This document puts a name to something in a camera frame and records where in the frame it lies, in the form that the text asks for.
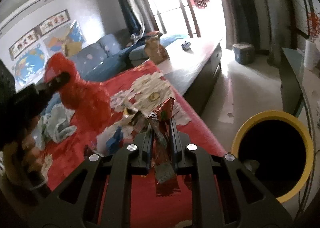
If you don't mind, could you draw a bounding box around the red plastic bag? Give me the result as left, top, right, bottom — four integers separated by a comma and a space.
44, 53, 111, 134

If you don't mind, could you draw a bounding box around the red foil snack wrapper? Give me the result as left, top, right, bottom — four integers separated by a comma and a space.
147, 97, 181, 197

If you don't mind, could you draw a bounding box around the yellow rimmed trash bin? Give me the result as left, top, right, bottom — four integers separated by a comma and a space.
231, 110, 314, 203

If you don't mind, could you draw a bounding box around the person's left hand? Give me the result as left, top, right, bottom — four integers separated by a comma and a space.
3, 116, 42, 187

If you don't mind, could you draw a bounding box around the world map poster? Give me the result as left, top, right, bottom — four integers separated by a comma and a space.
14, 43, 48, 88

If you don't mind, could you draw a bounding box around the light blue crumpled cloth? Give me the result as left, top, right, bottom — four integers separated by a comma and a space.
33, 103, 77, 150

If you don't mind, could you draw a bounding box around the china map poster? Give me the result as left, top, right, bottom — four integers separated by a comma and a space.
43, 20, 86, 56

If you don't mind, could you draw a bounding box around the yellow cushion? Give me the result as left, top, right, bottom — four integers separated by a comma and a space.
65, 42, 82, 57

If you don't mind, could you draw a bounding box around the framed calligraphy left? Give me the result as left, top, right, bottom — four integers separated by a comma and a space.
9, 27, 39, 61

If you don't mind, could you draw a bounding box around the framed calligraphy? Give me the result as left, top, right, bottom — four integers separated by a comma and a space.
9, 27, 39, 61
37, 9, 71, 36

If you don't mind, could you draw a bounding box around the blue floral sofa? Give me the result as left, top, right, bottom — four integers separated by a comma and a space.
67, 33, 188, 83

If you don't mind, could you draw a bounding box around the red floral tablecloth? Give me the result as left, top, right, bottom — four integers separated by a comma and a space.
41, 60, 227, 228

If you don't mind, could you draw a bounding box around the framed calligraphy right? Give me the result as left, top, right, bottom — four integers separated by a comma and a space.
37, 9, 71, 36

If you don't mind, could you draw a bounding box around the blue crumpled wrapper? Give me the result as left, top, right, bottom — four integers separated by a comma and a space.
105, 126, 124, 155

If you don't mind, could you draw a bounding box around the dark blue curtain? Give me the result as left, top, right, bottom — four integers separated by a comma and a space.
118, 0, 145, 42

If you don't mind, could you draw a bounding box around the brown paper bag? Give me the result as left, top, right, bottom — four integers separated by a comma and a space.
144, 36, 169, 65

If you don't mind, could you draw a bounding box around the dark coffee table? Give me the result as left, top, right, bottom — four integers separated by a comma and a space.
157, 37, 222, 116

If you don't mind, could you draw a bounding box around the small blue object on table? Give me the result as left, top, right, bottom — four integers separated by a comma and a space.
181, 41, 191, 51

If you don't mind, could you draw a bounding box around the small blue stool bin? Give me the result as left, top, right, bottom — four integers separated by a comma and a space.
233, 42, 255, 65

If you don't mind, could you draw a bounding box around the dark tv cabinet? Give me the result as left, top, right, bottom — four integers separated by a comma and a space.
279, 48, 319, 128

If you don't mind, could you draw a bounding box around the white paper towel roll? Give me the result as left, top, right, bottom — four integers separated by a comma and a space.
303, 40, 319, 71

